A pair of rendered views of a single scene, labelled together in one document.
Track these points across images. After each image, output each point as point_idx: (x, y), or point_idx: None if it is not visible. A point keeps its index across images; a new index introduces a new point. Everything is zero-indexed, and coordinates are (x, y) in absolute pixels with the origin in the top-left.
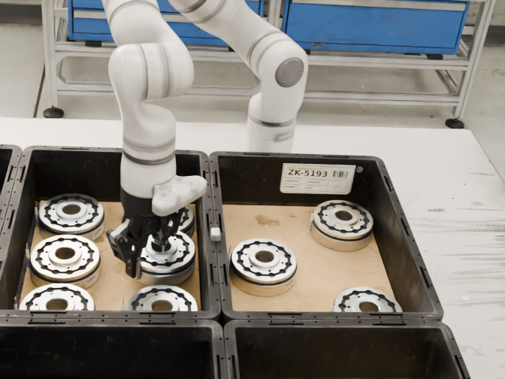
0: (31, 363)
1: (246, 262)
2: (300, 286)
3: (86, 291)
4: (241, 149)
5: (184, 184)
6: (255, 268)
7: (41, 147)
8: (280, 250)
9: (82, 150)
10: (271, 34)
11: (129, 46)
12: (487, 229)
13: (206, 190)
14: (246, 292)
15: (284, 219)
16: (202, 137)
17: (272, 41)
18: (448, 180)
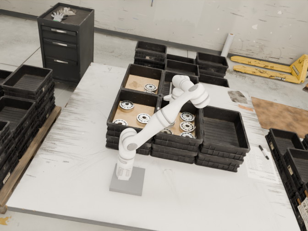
0: None
1: (148, 118)
2: (135, 117)
3: (182, 118)
4: (122, 204)
5: (168, 96)
6: (146, 116)
7: (198, 140)
8: (139, 119)
9: (188, 137)
10: (133, 134)
11: (186, 76)
12: (55, 151)
13: None
14: None
15: None
16: (135, 215)
17: (134, 132)
18: (48, 174)
